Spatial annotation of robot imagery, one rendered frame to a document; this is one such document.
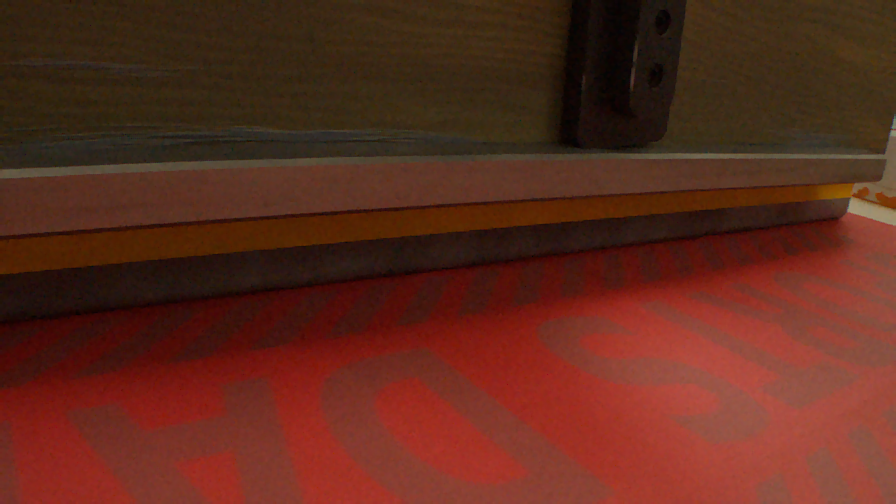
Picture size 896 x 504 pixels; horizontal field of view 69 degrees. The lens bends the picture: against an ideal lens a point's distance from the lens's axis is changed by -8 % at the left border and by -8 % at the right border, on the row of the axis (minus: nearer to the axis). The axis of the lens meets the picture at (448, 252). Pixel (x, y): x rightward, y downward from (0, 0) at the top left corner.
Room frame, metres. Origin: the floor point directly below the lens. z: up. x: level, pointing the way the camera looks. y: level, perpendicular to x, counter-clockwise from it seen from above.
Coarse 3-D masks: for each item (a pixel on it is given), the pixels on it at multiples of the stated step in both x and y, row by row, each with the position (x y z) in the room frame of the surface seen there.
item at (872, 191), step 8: (888, 144) 0.35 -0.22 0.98; (888, 152) 0.34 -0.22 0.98; (888, 160) 0.34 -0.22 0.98; (888, 168) 0.34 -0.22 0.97; (888, 176) 0.34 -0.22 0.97; (856, 184) 0.35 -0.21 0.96; (864, 184) 0.35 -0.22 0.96; (872, 184) 0.35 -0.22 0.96; (880, 184) 0.34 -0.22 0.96; (888, 184) 0.34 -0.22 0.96; (856, 192) 0.35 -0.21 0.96; (864, 192) 0.35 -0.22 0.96; (872, 192) 0.35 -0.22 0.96; (880, 192) 0.34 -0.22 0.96; (888, 192) 0.34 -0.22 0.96; (872, 200) 0.35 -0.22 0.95; (880, 200) 0.34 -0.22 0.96; (888, 200) 0.34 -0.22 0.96
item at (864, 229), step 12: (852, 216) 0.30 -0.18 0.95; (828, 228) 0.27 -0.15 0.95; (840, 228) 0.27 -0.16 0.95; (852, 228) 0.27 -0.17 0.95; (864, 228) 0.28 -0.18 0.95; (876, 228) 0.28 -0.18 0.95; (888, 228) 0.28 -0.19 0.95; (864, 240) 0.25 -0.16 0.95; (876, 240) 0.26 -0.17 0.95; (888, 240) 0.26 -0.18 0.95
